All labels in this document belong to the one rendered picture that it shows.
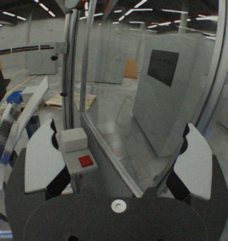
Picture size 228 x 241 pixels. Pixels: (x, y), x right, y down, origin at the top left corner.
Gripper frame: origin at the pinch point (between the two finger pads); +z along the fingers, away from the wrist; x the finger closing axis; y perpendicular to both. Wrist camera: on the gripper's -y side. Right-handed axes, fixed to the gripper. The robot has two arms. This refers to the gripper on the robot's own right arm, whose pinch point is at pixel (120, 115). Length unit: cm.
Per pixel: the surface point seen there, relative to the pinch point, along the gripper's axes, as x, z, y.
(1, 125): -57, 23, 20
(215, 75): 19.6, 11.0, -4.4
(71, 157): -31, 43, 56
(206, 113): 18.3, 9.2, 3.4
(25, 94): -233, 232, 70
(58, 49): -37, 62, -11
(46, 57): -406, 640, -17
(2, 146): -55, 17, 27
